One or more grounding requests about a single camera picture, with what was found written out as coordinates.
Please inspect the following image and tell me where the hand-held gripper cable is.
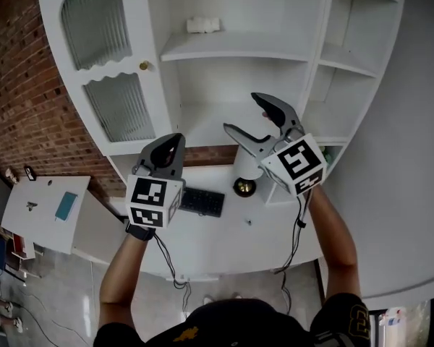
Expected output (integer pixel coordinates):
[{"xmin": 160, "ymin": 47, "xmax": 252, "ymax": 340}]
[
  {"xmin": 273, "ymin": 189, "xmax": 311, "ymax": 304},
  {"xmin": 153, "ymin": 234, "xmax": 193, "ymax": 322}
]

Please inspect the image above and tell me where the white plastic bottle blue cap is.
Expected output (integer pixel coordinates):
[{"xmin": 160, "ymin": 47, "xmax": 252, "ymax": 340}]
[{"xmin": 378, "ymin": 307, "xmax": 409, "ymax": 327}]

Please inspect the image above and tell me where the black wrist watch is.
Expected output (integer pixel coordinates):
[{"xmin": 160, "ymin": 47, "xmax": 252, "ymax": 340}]
[{"xmin": 125, "ymin": 221, "xmax": 157, "ymax": 242}]

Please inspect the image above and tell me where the left hand-held gripper cable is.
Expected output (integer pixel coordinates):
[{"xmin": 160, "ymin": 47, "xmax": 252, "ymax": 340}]
[{"xmin": 153, "ymin": 234, "xmax": 193, "ymax": 322}]

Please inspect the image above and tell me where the white table lamp brass base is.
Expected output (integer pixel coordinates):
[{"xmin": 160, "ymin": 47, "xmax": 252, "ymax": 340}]
[{"xmin": 232, "ymin": 144, "xmax": 265, "ymax": 198}]

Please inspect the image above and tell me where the white side table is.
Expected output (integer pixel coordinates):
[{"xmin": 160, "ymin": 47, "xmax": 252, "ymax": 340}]
[{"xmin": 1, "ymin": 174, "xmax": 128, "ymax": 266}]

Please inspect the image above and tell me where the person's black t-shirt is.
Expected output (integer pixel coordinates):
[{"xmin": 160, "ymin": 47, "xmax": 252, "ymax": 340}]
[{"xmin": 93, "ymin": 292, "xmax": 373, "ymax": 347}]

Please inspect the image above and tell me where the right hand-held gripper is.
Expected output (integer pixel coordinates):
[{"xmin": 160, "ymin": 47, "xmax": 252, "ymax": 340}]
[{"xmin": 223, "ymin": 92, "xmax": 328, "ymax": 199}]

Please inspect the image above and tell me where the right hand-held gripper cable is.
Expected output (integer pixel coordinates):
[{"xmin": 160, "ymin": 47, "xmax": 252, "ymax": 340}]
[{"xmin": 273, "ymin": 189, "xmax": 311, "ymax": 304}]

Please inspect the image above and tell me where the white wooden cabinet with shelves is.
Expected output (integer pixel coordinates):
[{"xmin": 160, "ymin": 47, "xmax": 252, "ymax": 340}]
[{"xmin": 38, "ymin": 0, "xmax": 406, "ymax": 208}]

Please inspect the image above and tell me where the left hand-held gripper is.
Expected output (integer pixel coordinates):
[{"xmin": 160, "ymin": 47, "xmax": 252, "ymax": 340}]
[{"xmin": 125, "ymin": 132, "xmax": 187, "ymax": 230}]

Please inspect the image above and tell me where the low white book rack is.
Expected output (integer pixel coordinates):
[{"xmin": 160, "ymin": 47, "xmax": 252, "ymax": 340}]
[{"xmin": 0, "ymin": 228, "xmax": 36, "ymax": 278}]

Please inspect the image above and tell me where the person's right forearm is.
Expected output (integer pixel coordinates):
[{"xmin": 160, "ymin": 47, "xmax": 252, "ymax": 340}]
[{"xmin": 305, "ymin": 184, "xmax": 363, "ymax": 304}]

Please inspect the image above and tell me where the black keyboard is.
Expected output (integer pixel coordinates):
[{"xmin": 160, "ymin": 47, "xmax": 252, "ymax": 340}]
[{"xmin": 178, "ymin": 187, "xmax": 226, "ymax": 218}]

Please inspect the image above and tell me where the teal notebook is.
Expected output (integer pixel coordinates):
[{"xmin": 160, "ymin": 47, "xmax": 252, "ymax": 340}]
[{"xmin": 54, "ymin": 191, "xmax": 79, "ymax": 223}]

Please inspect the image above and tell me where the potted plant in white pot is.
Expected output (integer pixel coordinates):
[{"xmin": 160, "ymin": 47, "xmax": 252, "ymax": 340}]
[{"xmin": 317, "ymin": 145, "xmax": 336, "ymax": 166}]

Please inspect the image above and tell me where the person's left forearm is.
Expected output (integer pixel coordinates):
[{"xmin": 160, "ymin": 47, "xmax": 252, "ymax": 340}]
[{"xmin": 98, "ymin": 228, "xmax": 157, "ymax": 335}]

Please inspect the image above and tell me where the black floor cable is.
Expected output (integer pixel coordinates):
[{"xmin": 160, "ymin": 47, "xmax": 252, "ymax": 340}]
[{"xmin": 20, "ymin": 283, "xmax": 92, "ymax": 347}]

